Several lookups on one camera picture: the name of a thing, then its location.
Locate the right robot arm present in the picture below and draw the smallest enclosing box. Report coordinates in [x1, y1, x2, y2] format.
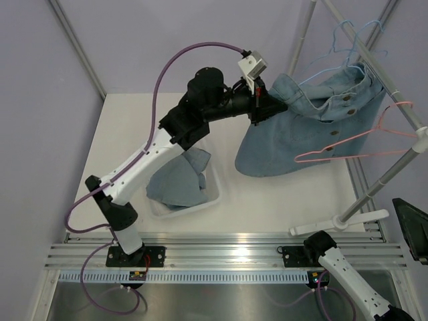
[276, 198, 427, 320]

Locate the blue wire hanger front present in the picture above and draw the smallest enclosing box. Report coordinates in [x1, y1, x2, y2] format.
[300, 19, 362, 78]

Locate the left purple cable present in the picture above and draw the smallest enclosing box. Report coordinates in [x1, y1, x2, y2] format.
[65, 42, 250, 315]

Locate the denim skirt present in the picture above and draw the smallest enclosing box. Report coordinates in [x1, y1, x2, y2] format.
[146, 147, 211, 209]
[235, 63, 386, 177]

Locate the pink wire hanger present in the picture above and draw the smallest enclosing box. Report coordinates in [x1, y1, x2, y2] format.
[294, 101, 418, 164]

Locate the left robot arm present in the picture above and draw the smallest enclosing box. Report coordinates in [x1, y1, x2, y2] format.
[85, 67, 288, 268]

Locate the blue wire hanger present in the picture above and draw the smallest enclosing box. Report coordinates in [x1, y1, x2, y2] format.
[299, 19, 391, 88]
[300, 19, 362, 78]

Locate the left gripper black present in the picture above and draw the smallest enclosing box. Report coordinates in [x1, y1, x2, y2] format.
[203, 74, 288, 125]

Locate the metal clothes rack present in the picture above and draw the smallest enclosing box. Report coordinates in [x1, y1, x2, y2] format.
[289, 0, 428, 237]

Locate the slotted cable duct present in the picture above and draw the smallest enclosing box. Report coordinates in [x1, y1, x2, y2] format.
[58, 270, 309, 284]

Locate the aluminium mounting rail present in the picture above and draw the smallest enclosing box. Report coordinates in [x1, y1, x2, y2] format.
[44, 231, 407, 270]

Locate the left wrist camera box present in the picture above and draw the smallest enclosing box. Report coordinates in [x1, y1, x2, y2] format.
[238, 51, 268, 94]

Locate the white plastic basket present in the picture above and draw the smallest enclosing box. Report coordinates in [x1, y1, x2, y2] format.
[146, 139, 221, 219]

